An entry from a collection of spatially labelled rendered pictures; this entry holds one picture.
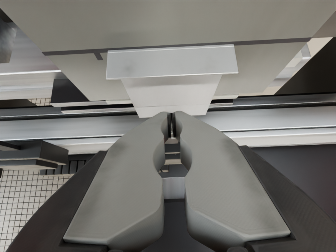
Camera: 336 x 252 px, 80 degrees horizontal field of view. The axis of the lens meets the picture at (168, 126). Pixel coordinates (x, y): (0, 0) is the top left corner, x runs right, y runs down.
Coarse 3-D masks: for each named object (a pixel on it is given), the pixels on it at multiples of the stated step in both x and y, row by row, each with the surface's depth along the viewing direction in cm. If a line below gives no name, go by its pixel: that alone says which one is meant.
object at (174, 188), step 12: (168, 180) 20; (180, 180) 20; (168, 192) 20; (180, 192) 20; (168, 204) 19; (180, 204) 19; (168, 216) 18; (180, 216) 18; (168, 228) 18; (180, 228) 18; (168, 240) 18; (180, 240) 18; (192, 240) 18
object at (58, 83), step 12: (60, 84) 22; (72, 84) 22; (60, 96) 22; (72, 96) 22; (84, 96) 22; (72, 108) 24; (84, 108) 24; (96, 108) 24; (108, 108) 23; (120, 108) 23; (132, 108) 24
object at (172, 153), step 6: (168, 138) 36; (174, 138) 36; (168, 144) 40; (174, 144) 40; (168, 150) 40; (174, 150) 40; (168, 156) 40; (174, 156) 40; (168, 162) 44; (174, 162) 44; (180, 162) 45
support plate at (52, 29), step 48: (0, 0) 10; (48, 0) 10; (96, 0) 10; (144, 0) 10; (192, 0) 10; (240, 0) 10; (288, 0) 10; (48, 48) 13; (96, 48) 13; (240, 48) 14; (288, 48) 14; (96, 96) 20
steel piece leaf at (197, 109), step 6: (138, 108) 23; (144, 108) 23; (150, 108) 23; (156, 108) 23; (162, 108) 23; (168, 108) 23; (174, 108) 23; (180, 108) 23; (186, 108) 24; (192, 108) 24; (198, 108) 24; (204, 108) 24; (138, 114) 25; (144, 114) 25; (150, 114) 25; (192, 114) 26; (198, 114) 26; (204, 114) 26
